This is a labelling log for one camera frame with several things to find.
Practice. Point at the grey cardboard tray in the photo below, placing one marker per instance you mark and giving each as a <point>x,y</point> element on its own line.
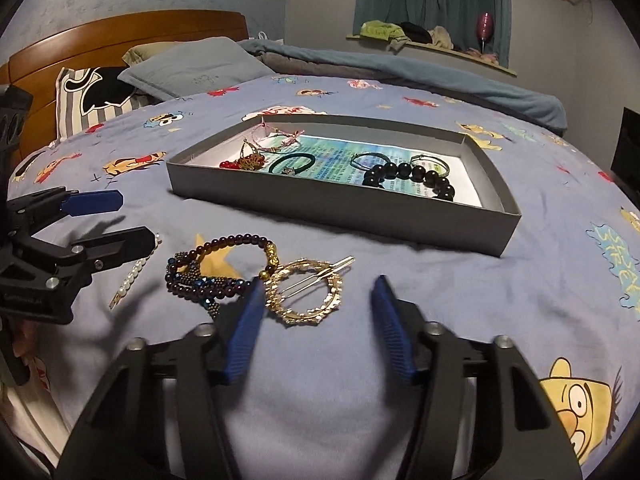
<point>350,215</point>

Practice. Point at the striped pillow with black print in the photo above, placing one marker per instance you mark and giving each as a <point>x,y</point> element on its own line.
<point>75,105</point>

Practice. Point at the pink balloon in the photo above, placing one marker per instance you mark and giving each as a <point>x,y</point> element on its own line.
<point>485,25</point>

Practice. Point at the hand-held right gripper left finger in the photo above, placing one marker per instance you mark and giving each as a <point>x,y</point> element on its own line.
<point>245,337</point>

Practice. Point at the red bead gold ornament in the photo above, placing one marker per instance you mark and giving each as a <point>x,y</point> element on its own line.
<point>250,161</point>

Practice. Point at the pink cloth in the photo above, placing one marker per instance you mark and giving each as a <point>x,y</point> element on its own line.
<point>482,56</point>

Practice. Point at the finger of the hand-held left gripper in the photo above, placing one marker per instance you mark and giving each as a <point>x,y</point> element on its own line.
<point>120,243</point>
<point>95,202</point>

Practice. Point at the black television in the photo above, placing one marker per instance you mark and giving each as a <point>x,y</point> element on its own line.
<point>631,150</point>

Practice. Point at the wooden headboard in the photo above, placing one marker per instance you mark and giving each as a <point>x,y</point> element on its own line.
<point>100,40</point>

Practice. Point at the blue blanket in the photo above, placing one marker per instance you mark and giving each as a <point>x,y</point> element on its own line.
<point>425,80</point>

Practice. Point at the blue-green printed paper sheet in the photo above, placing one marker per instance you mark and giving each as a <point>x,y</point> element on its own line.
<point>330,160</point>

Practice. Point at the silver bangle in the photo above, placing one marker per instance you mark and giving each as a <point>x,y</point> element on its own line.
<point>442,166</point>
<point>356,161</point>

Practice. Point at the beige cloth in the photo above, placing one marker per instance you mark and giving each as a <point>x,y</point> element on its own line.
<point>440,37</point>

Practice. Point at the pearl hairpin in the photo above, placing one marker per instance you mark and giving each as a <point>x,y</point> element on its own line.
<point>131,276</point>

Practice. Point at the green cloth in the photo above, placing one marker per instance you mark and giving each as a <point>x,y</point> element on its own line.
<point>380,30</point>

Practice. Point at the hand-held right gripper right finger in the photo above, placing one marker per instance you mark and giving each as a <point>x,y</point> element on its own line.
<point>395,332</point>

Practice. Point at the olive pillow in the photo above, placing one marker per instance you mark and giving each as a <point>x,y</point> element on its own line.
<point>145,52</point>

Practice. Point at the gold round hair clip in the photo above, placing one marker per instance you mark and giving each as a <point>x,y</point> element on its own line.
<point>328,305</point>

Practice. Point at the black cloth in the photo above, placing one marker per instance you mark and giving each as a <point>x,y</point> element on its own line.
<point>415,32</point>

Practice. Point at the grey blanket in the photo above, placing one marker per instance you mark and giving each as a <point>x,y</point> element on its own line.
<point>300,64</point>

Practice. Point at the blue-grey pillow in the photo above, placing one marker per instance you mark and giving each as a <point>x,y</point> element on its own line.
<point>200,67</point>

